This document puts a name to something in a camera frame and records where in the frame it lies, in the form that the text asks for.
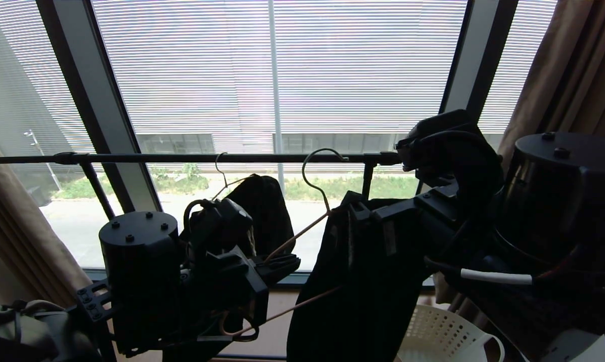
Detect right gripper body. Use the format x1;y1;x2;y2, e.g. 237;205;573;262
341;183;462;238

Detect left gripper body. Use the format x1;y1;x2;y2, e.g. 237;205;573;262
192;245;271;328

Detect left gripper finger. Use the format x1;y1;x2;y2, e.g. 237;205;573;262
264;269;299;289
255;254;302;276

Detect pink clothes hanger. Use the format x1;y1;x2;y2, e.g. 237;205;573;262
209;152;255;202
219;147;351;343

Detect black shorts with green print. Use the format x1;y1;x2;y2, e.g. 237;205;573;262
189;173;297;258

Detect black garment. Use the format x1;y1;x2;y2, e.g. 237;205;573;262
286;191;435;362

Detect white laundry basket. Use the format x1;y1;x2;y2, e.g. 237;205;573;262
395;304;506;362

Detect black clothes rack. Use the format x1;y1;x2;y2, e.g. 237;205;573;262
0;151;408;361

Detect brown curtain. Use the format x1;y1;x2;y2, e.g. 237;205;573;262
433;0;605;327
0;126;93;308

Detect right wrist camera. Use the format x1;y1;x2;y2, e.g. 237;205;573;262
394;110;504;189

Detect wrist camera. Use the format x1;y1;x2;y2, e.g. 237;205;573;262
182;198;255;257
394;110;504;189

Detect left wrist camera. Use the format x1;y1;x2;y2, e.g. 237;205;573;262
182;198;255;257

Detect black cable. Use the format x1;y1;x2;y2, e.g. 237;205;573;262
183;199;214;238

